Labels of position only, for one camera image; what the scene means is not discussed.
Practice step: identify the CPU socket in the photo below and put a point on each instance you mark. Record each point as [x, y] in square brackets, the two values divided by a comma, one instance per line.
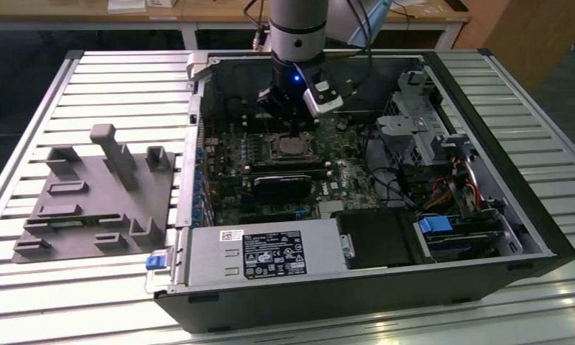
[270, 155]

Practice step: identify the wooden desk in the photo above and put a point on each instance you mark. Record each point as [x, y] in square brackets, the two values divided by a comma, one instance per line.
[75, 18]

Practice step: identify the green motherboard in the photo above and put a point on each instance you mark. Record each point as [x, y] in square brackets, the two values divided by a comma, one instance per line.
[344, 179]

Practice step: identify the white box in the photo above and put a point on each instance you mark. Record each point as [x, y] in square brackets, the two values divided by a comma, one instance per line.
[124, 6]

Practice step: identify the blue case latch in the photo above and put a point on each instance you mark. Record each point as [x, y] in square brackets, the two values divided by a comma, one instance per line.
[154, 262]

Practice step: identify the silver top CPU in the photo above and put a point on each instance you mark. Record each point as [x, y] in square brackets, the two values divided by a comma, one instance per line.
[289, 147]

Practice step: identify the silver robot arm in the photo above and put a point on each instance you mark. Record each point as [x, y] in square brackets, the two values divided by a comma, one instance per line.
[296, 36]

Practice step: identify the black drive bay box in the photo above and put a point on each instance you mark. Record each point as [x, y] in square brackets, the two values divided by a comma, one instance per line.
[377, 240]

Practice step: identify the silver chipset heatsink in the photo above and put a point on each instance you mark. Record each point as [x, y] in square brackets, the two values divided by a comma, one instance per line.
[330, 206]

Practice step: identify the black grey PC case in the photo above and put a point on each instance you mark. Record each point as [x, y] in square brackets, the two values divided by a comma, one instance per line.
[364, 305]

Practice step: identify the perforated metal drive cage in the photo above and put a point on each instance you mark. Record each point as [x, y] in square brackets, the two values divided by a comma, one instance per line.
[412, 143]

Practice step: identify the pale blue teach pendant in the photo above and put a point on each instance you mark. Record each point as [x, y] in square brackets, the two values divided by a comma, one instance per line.
[371, 21]

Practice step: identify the wooden cabinet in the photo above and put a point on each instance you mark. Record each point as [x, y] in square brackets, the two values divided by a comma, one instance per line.
[545, 36]

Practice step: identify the silver power supply unit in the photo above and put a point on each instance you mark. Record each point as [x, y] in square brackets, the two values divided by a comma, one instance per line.
[205, 258]

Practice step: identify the blue disk carrier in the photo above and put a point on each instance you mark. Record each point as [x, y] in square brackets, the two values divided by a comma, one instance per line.
[433, 224]

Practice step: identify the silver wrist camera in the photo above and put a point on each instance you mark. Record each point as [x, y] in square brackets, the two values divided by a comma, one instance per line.
[322, 95]

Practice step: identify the black graphics card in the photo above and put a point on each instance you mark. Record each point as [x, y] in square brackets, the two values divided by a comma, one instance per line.
[282, 188]

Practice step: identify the grey parts rack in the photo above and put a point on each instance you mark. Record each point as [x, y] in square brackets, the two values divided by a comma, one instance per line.
[99, 201]

